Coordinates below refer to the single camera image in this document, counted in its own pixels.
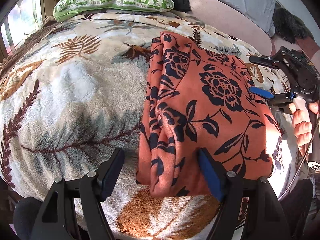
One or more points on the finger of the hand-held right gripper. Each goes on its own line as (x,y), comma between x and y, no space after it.
(262,60)
(262,92)

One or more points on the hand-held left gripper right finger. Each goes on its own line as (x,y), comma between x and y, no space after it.
(210,177)

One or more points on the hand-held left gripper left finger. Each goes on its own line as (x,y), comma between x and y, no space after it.
(112,175)

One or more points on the orange floral shirt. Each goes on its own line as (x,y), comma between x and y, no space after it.
(212,117)

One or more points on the person's right hand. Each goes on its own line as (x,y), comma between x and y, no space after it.
(302,125)

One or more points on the pink quilted sofa backrest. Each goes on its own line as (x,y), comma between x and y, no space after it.
(310,46)

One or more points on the dark furry cloth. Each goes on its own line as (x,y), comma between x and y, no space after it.
(287,25)

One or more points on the pink quilted bolster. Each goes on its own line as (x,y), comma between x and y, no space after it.
(225,17)

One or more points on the leaf print fleece blanket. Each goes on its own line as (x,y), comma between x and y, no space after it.
(75,92)

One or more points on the person's right leg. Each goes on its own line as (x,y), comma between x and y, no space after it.
(297,205)

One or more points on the person's leg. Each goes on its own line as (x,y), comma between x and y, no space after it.
(297,205)
(23,215)

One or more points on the person's left leg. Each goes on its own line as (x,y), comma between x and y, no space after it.
(23,215)

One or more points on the brown quilted bedcover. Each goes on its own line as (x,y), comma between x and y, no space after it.
(37,32)

